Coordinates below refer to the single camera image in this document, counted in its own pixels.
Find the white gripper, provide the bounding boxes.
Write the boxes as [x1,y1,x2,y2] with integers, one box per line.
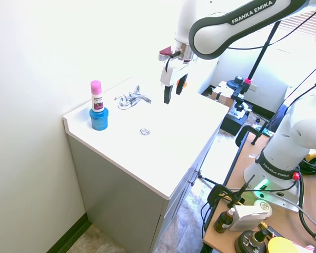
[160,58,192,104]

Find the cardboard box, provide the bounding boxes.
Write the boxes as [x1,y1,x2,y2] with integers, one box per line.
[211,80,238,107]

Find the white vanity sink top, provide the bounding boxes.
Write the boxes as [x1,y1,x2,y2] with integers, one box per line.
[63,71,230,200]

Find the black box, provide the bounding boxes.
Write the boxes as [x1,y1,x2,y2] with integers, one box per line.
[220,107,251,137]

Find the white bottle pink cap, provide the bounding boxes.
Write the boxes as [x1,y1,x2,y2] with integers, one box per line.
[90,80,104,113]

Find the blue plastic jar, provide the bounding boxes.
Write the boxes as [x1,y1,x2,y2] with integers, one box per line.
[89,107,110,131]

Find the black C-clamp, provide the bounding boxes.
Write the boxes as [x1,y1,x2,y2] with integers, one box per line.
[204,174,255,232]
[235,125,262,147]

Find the grey vanity cabinet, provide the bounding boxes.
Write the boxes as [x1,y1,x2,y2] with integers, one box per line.
[67,123,221,253]

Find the small brown dropper bottle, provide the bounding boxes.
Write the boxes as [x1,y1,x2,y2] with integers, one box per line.
[213,207,235,234]

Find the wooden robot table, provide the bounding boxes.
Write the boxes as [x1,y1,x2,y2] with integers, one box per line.
[202,130,316,253]

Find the window blinds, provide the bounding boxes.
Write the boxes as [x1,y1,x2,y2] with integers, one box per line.
[272,2,316,51]

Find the white rectangular box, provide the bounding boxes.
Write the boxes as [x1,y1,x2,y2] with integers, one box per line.
[228,205,269,232]

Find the white jar patterned lid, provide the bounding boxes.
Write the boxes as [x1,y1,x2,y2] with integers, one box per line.
[253,199,273,219]

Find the black round suction base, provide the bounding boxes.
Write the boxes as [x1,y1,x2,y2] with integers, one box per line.
[234,228,270,253]

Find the yellow round disc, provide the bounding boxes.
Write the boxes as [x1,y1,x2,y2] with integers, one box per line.
[268,236,301,253]

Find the red wrist camera mount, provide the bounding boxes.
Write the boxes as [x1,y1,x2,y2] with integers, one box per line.
[158,46,174,62]

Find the chrome two-handle faucet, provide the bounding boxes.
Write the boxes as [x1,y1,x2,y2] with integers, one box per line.
[114,84,153,110]

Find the black camera stand pole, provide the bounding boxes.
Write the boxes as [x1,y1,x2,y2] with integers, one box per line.
[234,21,281,111]

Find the yellow black cable bundle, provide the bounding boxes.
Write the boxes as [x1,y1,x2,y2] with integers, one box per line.
[299,149,316,176]

